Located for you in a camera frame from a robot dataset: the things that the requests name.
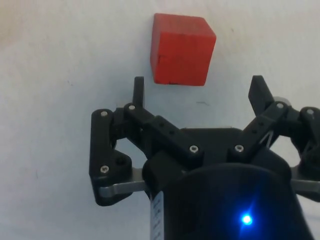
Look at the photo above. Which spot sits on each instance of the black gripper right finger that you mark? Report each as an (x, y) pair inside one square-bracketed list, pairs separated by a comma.
[(265, 117)]

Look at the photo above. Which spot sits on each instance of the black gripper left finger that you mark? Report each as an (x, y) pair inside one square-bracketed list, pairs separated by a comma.
[(160, 130)]

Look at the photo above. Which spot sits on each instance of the red wooden cube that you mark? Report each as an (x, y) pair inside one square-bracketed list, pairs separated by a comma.
[(182, 50)]

